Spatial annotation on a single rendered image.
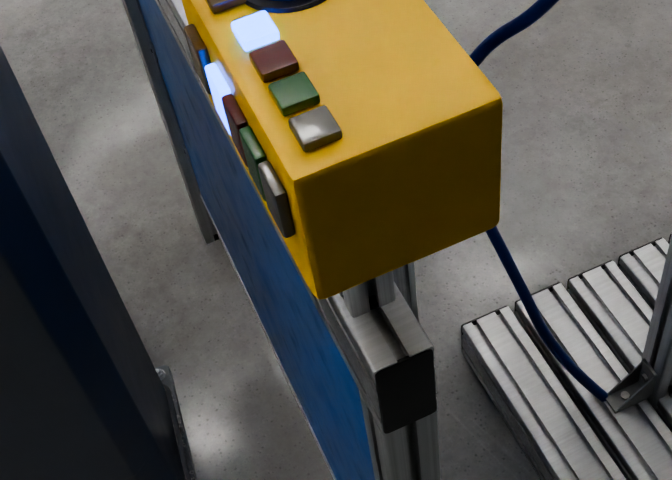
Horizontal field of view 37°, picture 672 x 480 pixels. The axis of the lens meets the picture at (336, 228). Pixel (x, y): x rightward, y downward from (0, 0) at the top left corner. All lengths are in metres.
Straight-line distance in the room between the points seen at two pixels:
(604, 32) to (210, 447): 1.13
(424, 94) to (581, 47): 1.65
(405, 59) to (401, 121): 0.04
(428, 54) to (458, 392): 1.16
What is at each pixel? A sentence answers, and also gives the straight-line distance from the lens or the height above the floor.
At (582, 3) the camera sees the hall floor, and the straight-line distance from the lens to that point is 2.18.
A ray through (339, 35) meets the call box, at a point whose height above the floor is 1.07.
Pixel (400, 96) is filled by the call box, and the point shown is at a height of 1.07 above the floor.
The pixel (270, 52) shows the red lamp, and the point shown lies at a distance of 0.46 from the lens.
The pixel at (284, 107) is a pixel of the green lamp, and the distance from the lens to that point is 0.43.
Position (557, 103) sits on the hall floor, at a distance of 1.97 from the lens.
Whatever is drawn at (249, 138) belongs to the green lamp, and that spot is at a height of 1.06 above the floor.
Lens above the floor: 1.38
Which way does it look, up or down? 51 degrees down
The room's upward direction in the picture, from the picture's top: 10 degrees counter-clockwise
